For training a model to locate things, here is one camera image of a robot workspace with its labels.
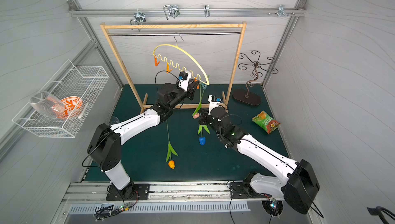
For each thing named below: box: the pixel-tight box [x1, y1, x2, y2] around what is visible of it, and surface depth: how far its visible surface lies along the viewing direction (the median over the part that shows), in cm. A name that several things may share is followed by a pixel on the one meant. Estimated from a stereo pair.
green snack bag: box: [252, 110, 281, 135], surface depth 97 cm
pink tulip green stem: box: [192, 80, 202, 120], surface depth 90 cm
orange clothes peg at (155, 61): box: [153, 54, 161, 67], surface depth 90 cm
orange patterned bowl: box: [60, 96, 84, 120], surface depth 67 cm
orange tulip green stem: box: [165, 120, 179, 170], surface depth 86 cm
